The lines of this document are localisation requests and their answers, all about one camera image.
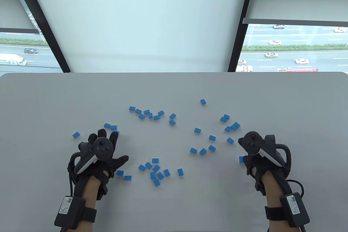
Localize person's left forearm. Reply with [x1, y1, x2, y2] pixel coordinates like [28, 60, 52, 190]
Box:
[64, 176, 100, 232]

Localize black window frame pillar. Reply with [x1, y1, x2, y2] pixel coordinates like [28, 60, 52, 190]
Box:
[11, 0, 72, 73]
[228, 0, 258, 72]

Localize blue mahjong tiles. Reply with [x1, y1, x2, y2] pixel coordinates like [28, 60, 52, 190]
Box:
[72, 99, 241, 187]

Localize black white handheld controller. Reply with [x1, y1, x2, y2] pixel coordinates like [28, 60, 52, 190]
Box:
[74, 137, 113, 175]
[241, 131, 291, 172]

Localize person's left hand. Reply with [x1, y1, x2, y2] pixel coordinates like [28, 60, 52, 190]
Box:
[69, 129, 129, 200]

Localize wide white roller blind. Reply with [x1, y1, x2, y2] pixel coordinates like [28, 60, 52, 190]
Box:
[24, 0, 250, 72]

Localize person's right hand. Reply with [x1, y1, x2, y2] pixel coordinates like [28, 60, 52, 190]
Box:
[238, 137, 292, 196]

